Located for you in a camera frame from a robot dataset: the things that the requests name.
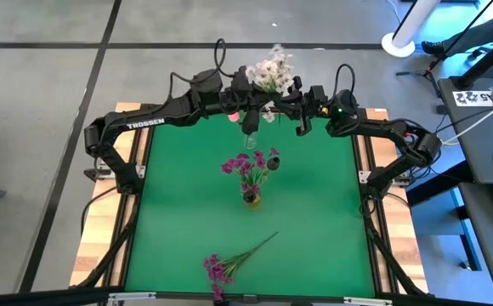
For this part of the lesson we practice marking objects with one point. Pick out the black desk support beam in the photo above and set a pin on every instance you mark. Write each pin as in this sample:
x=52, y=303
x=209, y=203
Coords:
x=484, y=64

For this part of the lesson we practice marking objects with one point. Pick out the person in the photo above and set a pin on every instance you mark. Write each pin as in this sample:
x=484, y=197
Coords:
x=476, y=34

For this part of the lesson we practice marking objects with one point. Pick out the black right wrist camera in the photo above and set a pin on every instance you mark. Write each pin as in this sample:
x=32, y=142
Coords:
x=319, y=95

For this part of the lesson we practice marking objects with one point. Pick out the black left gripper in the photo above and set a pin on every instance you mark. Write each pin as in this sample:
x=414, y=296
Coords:
x=246, y=100

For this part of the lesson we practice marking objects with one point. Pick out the silver frame bar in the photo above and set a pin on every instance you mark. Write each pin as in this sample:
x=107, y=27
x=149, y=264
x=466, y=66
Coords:
x=367, y=301
x=132, y=296

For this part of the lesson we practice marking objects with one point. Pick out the white standing pole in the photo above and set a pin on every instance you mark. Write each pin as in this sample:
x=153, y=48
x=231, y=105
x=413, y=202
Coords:
x=412, y=25

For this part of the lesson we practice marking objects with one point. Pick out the yellow glass vase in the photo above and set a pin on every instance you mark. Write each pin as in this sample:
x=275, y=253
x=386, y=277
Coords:
x=253, y=203

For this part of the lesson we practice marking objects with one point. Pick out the white paper label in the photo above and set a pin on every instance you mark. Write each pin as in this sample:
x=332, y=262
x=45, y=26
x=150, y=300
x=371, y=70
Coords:
x=474, y=98

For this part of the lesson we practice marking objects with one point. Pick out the dark purple tulip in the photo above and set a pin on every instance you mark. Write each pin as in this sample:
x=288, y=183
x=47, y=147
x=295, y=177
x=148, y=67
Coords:
x=273, y=163

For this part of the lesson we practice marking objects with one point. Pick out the silver corner bracket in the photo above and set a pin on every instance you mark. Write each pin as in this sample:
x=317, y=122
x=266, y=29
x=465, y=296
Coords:
x=364, y=177
x=140, y=171

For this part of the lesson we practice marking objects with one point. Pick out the clear glass vase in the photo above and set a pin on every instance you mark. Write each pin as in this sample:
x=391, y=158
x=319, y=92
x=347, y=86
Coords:
x=250, y=142

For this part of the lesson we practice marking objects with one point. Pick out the blue desk leg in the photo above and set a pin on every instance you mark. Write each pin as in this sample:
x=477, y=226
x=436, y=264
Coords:
x=465, y=229

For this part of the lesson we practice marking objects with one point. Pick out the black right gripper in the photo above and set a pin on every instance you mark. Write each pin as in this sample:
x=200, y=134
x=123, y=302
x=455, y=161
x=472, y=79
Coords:
x=304, y=110

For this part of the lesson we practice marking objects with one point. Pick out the white flower bunch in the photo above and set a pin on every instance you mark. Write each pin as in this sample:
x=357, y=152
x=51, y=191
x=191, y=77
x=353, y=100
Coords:
x=272, y=72
x=268, y=115

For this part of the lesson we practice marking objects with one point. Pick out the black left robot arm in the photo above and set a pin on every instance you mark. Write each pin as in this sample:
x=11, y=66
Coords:
x=144, y=123

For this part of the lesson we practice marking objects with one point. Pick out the pink tulip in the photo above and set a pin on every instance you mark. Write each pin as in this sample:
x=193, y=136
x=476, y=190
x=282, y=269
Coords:
x=234, y=117

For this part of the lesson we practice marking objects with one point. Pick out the magenta flower bunch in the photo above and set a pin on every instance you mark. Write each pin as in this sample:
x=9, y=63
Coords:
x=244, y=168
x=219, y=272

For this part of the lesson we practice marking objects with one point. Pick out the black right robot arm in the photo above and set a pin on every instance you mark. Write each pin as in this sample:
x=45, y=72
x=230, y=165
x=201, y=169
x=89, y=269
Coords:
x=399, y=132

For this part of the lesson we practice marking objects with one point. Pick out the grey desk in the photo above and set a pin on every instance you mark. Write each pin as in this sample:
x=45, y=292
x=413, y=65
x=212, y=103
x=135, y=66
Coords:
x=476, y=140
x=484, y=255

